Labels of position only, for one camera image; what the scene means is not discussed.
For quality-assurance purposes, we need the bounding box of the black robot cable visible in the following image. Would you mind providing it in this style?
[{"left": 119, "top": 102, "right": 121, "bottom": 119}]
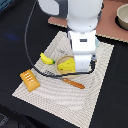
[{"left": 24, "top": 0, "right": 96, "bottom": 79}]

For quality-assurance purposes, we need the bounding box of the round wooden plate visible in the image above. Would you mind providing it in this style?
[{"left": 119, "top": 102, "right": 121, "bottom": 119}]
[{"left": 55, "top": 55, "right": 76, "bottom": 75}]

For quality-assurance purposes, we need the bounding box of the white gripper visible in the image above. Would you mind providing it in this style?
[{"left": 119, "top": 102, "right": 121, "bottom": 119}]
[{"left": 68, "top": 30, "right": 96, "bottom": 72}]

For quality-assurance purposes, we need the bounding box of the yellow toy cheese wedge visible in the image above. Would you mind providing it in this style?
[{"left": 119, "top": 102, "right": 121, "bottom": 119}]
[{"left": 58, "top": 58, "right": 75, "bottom": 71}]

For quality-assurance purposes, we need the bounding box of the knife with wooden handle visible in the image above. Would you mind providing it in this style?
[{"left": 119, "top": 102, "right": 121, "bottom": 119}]
[{"left": 56, "top": 48, "right": 98, "bottom": 64}]

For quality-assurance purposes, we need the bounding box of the beige woven placemat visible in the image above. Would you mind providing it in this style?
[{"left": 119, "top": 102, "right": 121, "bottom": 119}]
[{"left": 11, "top": 31, "right": 115, "bottom": 128}]

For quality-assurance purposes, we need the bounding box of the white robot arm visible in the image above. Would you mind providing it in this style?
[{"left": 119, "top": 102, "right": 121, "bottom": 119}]
[{"left": 38, "top": 0, "right": 103, "bottom": 72}]

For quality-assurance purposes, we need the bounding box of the orange toy bread loaf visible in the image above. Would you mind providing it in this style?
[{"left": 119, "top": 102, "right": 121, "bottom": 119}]
[{"left": 20, "top": 70, "right": 40, "bottom": 92}]

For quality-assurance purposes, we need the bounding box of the yellow toy banana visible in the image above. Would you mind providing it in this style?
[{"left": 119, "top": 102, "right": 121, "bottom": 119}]
[{"left": 40, "top": 53, "right": 55, "bottom": 65}]

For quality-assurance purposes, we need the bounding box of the beige bowl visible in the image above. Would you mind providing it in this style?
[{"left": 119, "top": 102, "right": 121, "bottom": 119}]
[{"left": 117, "top": 4, "right": 128, "bottom": 30}]

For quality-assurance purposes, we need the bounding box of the fork with wooden handle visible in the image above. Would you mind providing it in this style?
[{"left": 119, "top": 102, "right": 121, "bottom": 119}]
[{"left": 62, "top": 78, "right": 85, "bottom": 89}]

